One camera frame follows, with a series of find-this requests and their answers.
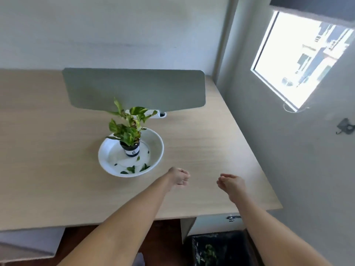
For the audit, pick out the grey window blind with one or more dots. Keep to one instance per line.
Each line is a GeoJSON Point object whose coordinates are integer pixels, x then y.
{"type": "Point", "coordinates": [316, 6]}

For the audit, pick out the person's right fingers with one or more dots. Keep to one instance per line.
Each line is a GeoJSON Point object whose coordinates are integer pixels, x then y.
{"type": "Point", "coordinates": [222, 181]}

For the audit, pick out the small black plant pot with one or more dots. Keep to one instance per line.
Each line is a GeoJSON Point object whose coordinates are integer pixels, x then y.
{"type": "Point", "coordinates": [131, 149]}

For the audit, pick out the white round bowl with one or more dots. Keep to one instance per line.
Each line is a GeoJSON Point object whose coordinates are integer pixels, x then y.
{"type": "Point", "coordinates": [131, 155]}

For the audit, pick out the grey desk divider panel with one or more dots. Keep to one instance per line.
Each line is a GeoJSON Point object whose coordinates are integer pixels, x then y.
{"type": "Point", "coordinates": [136, 88]}

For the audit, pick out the window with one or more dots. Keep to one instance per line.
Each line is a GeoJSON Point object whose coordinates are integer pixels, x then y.
{"type": "Point", "coordinates": [302, 58]}

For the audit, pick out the cut green leaves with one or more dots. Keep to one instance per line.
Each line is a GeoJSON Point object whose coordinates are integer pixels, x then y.
{"type": "Point", "coordinates": [133, 168]}

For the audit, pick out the person's left fingers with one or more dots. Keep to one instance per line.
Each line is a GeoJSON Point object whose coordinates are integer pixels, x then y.
{"type": "Point", "coordinates": [185, 178]}

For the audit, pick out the person's left hand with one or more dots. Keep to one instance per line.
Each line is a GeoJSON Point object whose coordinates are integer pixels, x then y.
{"type": "Point", "coordinates": [176, 177]}

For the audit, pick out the person's right hand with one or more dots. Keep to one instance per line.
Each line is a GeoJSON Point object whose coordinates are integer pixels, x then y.
{"type": "Point", "coordinates": [233, 186]}

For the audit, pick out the person's left forearm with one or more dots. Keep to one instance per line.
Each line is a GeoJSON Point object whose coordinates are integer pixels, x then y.
{"type": "Point", "coordinates": [122, 227]}

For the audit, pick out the white divider clamp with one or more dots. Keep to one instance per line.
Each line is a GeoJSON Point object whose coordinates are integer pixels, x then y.
{"type": "Point", "coordinates": [155, 114]}

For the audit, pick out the black waste bin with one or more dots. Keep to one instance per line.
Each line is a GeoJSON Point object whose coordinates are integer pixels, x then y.
{"type": "Point", "coordinates": [219, 249]}

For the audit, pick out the green potted plant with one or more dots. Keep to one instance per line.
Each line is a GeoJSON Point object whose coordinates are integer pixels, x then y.
{"type": "Point", "coordinates": [128, 127]}

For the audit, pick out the person's right forearm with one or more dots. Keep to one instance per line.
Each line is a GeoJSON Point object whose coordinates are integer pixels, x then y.
{"type": "Point", "coordinates": [273, 232]}

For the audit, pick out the metal wall hook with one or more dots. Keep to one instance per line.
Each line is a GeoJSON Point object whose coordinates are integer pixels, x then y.
{"type": "Point", "coordinates": [345, 126]}

